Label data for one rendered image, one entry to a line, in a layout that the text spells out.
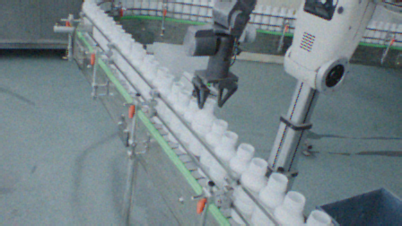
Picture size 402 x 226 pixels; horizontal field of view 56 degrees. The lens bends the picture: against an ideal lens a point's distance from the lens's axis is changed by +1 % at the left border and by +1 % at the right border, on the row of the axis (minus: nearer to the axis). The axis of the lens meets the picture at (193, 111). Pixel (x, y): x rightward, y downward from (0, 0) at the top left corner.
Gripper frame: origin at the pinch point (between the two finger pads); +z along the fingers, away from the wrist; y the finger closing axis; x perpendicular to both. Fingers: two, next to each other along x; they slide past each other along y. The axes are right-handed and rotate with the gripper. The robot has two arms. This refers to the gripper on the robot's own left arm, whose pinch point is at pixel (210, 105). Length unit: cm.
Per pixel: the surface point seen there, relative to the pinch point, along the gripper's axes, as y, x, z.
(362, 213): 53, -23, 34
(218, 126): -1.5, -7.3, 2.1
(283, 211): -2.8, -35.4, 5.3
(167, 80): -1.9, 22.6, 2.7
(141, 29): 46, 158, 28
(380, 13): 537, 320, 46
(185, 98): -1.7, 10.5, 3.0
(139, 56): -1.9, 46.3, 3.8
